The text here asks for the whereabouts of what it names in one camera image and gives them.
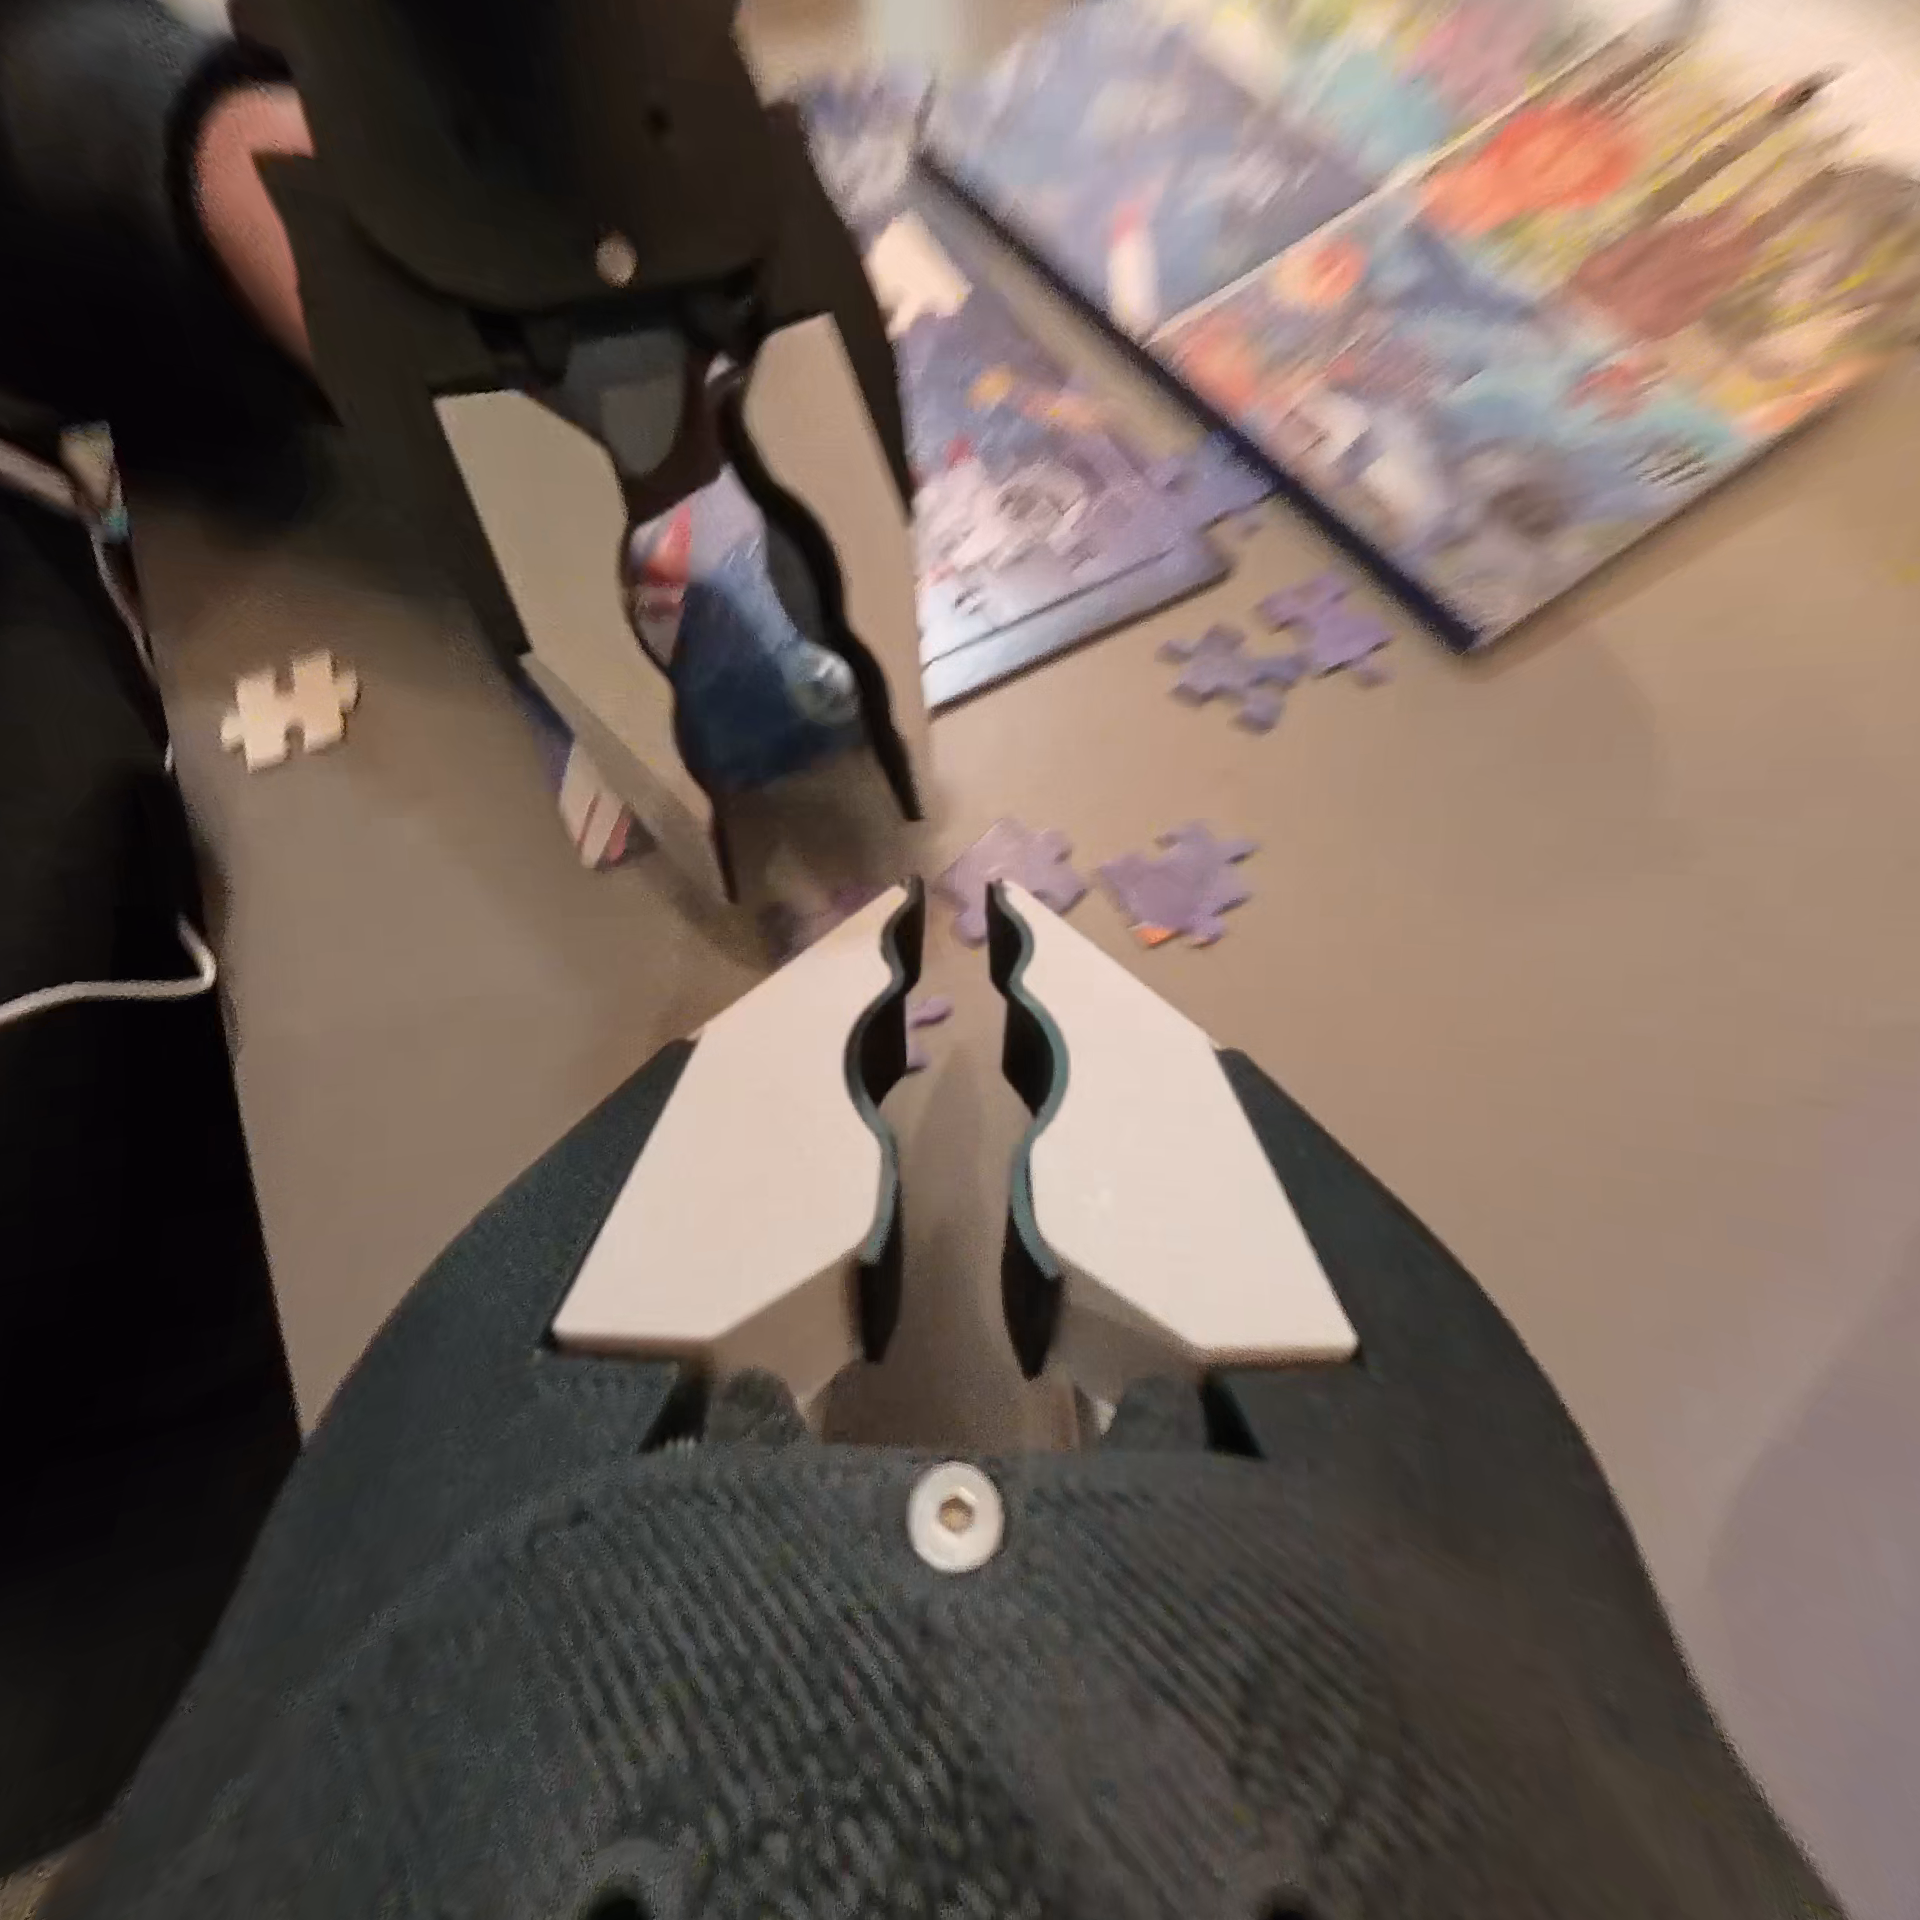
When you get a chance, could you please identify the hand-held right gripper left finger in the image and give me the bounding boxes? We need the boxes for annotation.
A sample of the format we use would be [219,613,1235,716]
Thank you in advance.
[548,879,926,1390]

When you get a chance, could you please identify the white puzzle piece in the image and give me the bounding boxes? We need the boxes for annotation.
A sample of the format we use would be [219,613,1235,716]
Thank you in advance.
[216,650,361,776]

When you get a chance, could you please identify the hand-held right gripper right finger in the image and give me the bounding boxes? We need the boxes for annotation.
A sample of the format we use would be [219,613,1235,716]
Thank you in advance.
[979,879,1361,1404]

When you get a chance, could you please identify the purple puzzle piece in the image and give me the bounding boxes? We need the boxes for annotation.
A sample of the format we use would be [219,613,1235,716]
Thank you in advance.
[770,884,957,1073]

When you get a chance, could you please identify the white drawstring cord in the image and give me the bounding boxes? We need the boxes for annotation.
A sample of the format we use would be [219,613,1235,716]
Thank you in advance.
[0,425,219,1033]

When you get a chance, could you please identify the person's black jacket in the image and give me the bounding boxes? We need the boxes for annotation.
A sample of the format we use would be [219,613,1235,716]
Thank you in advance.
[0,405,303,1875]

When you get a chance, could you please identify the person's left hand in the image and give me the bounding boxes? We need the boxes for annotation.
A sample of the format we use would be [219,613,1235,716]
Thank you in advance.
[172,83,324,406]

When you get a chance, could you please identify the person's left forearm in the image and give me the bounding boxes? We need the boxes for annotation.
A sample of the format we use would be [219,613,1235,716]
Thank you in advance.
[0,0,285,452]

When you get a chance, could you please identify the space jigsaw puzzle board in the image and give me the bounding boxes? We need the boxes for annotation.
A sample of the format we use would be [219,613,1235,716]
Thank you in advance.
[518,65,1240,878]

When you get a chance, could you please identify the group of loose puzzle pieces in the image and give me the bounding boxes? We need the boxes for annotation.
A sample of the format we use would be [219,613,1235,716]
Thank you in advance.
[928,567,1399,952]

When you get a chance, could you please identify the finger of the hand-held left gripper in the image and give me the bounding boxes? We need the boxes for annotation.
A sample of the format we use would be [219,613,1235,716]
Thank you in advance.
[431,377,741,906]
[714,316,923,823]

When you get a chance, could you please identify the illustrated puzzle box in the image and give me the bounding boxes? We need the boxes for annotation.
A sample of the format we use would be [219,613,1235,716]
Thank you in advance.
[915,0,1920,650]

